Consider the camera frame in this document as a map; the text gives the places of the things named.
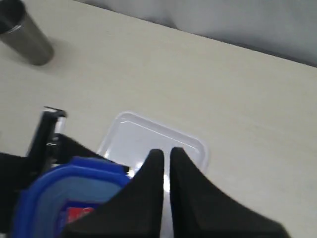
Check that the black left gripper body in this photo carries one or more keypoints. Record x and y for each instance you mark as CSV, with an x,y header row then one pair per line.
x,y
18,172

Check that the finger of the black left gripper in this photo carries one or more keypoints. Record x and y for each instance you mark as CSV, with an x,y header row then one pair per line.
x,y
69,148

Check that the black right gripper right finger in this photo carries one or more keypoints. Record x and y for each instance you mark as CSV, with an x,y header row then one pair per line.
x,y
201,210

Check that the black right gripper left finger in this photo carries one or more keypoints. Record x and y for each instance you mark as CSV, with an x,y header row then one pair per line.
x,y
134,212

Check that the blue container lid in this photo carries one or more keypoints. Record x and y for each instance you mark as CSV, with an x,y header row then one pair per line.
x,y
64,194

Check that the stainless steel cup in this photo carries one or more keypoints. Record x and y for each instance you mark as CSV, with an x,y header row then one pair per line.
x,y
20,32

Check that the white plastic tray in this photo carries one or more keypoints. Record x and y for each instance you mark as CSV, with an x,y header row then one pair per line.
x,y
131,137

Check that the white backdrop curtain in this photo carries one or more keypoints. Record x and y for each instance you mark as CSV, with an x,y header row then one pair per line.
x,y
284,28

